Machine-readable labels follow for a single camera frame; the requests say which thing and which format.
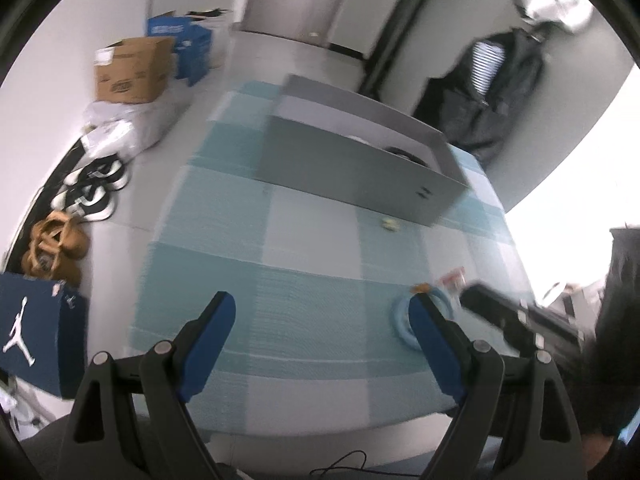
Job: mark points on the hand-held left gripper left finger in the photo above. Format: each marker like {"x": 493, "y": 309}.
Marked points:
{"x": 207, "y": 345}

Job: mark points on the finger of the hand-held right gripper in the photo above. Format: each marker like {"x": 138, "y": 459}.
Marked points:
{"x": 492, "y": 305}

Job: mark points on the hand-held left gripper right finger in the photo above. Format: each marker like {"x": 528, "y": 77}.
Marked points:
{"x": 435, "y": 345}

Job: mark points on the light blue bangle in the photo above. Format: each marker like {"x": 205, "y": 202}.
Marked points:
{"x": 400, "y": 317}

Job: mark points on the white and red round ornament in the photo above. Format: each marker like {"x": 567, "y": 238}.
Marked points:
{"x": 452, "y": 279}

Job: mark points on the grey storage box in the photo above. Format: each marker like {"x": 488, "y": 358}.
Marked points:
{"x": 350, "y": 175}

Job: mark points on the small orange ornament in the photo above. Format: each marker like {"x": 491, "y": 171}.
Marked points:
{"x": 420, "y": 288}

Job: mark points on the teal checked tablecloth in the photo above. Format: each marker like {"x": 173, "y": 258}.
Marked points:
{"x": 300, "y": 285}

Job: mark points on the small pale flower ornament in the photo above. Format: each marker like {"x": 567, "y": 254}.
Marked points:
{"x": 390, "y": 224}

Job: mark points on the navy shoebox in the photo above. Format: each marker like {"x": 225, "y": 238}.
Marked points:
{"x": 35, "y": 330}

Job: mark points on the brown sandal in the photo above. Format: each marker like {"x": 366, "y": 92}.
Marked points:
{"x": 62, "y": 232}
{"x": 52, "y": 265}

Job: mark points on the black and white sneaker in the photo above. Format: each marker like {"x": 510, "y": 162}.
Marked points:
{"x": 87, "y": 202}
{"x": 100, "y": 172}

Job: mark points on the black jacket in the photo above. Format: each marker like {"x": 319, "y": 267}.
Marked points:
{"x": 505, "y": 105}

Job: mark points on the white plastic bag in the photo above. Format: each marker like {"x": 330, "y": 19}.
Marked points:
{"x": 120, "y": 127}

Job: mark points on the striped shirt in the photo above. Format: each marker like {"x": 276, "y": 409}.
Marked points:
{"x": 486, "y": 67}

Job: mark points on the brown cardboard box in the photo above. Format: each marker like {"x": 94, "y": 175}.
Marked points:
{"x": 130, "y": 70}

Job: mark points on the blue carton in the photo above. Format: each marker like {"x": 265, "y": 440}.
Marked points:
{"x": 192, "y": 47}

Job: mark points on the white floor bag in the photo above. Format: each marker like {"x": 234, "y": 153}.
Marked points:
{"x": 220, "y": 35}

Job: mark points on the black metal frame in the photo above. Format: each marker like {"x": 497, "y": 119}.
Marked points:
{"x": 395, "y": 35}

